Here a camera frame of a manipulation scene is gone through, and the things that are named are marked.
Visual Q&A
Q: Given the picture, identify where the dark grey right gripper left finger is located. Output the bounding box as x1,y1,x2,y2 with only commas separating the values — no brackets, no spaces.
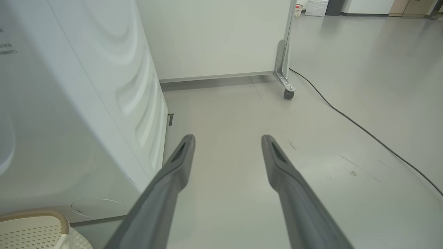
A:
104,134,196,249

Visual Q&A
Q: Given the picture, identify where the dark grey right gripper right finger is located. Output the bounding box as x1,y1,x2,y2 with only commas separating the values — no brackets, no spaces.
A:
261,135,354,249

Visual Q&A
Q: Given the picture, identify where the white washing machine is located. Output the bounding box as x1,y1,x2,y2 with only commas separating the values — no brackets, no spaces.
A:
0,0,169,225

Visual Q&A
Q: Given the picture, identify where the cream perforated laundry basket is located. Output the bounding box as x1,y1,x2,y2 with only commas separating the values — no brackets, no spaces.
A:
0,210,93,249

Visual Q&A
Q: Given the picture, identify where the metal partition leg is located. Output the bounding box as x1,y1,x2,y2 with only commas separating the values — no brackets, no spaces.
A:
273,0,297,92

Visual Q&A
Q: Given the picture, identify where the white partition panel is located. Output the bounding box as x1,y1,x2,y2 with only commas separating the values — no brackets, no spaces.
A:
136,0,293,84

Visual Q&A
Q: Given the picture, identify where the white storage box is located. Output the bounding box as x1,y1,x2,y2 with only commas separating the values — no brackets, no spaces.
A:
304,0,329,17

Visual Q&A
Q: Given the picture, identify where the white cabinet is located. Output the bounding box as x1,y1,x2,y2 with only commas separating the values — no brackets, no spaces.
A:
341,0,396,17

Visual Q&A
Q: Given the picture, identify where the beige wooden cabinet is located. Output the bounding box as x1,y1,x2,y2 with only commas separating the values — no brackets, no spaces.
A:
389,0,439,18

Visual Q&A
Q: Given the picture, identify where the black floor cable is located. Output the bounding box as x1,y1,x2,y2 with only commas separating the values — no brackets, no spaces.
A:
289,68,443,197

